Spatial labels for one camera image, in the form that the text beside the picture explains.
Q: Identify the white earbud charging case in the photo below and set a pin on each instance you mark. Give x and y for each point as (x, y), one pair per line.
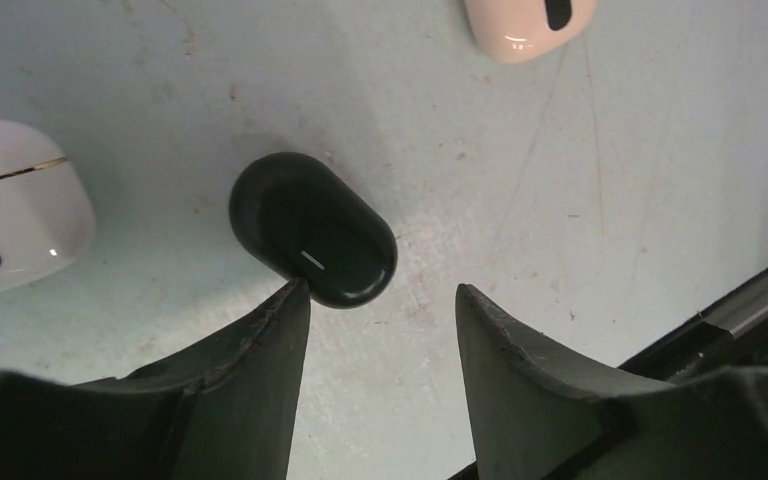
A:
(47, 219)

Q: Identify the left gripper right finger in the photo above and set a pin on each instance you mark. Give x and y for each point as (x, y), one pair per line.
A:
(540, 410)

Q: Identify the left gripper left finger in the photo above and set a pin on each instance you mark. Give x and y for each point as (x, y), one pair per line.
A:
(222, 408)

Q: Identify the black earbud charging case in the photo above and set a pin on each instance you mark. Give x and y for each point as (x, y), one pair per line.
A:
(295, 215)

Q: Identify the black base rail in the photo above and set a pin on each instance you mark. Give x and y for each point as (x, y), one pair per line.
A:
(733, 331)

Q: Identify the beige earbud charging case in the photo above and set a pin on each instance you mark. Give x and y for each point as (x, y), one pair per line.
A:
(516, 31)

